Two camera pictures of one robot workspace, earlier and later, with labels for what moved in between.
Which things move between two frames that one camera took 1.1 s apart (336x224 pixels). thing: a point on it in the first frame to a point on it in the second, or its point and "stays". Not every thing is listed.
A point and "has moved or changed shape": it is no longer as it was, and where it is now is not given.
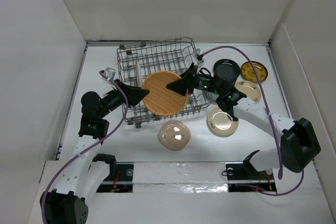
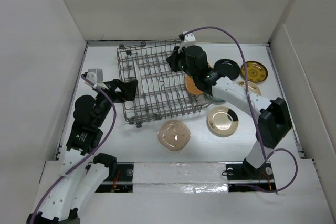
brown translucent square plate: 174,135 stays
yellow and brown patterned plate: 248,72 stays
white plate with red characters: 139,80 stays
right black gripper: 180,86 to 173,59
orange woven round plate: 161,100 has moved or changed shape
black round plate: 227,68 stays
